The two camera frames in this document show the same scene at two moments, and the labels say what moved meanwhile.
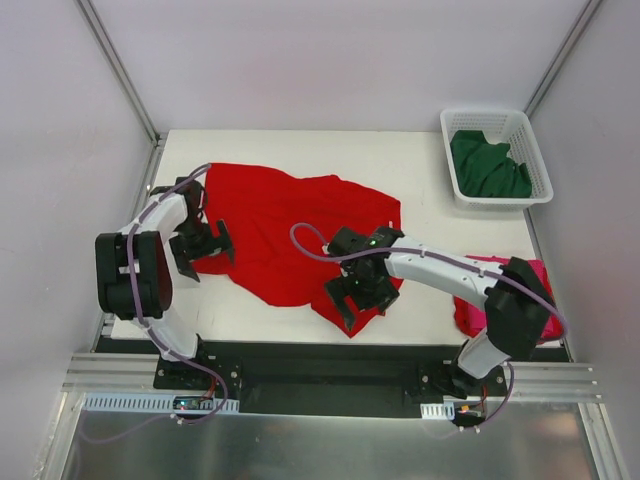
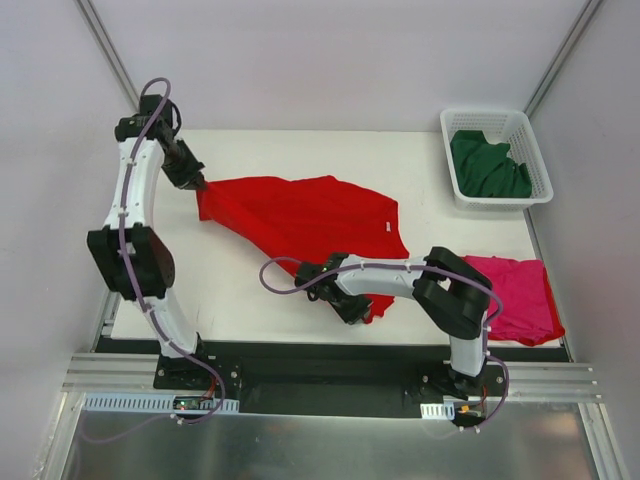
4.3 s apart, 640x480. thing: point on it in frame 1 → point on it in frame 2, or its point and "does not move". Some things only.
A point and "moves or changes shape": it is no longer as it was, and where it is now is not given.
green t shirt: [485, 169] does not move
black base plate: [327, 379] does not move
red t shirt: [279, 226] moves or changes shape
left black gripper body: [203, 251] → [188, 174]
